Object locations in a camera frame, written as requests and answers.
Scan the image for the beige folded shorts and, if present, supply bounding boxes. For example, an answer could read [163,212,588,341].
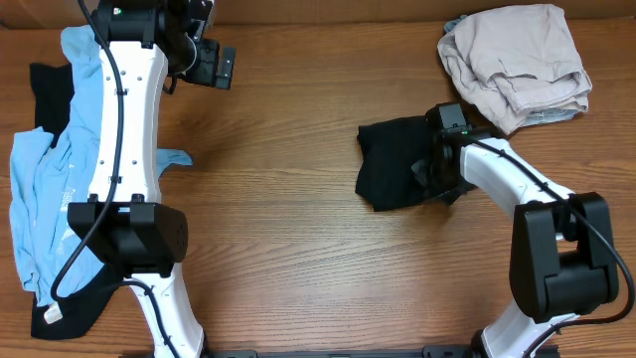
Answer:
[436,3,593,136]

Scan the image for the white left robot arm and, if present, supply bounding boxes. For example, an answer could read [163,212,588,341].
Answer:
[68,0,236,358]

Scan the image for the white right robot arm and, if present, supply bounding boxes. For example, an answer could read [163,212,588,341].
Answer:
[411,103,635,358]

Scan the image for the light blue t-shirt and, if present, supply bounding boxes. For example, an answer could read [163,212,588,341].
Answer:
[8,24,194,307]

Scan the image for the black t-shirt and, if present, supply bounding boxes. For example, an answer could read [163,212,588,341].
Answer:
[354,114,478,213]

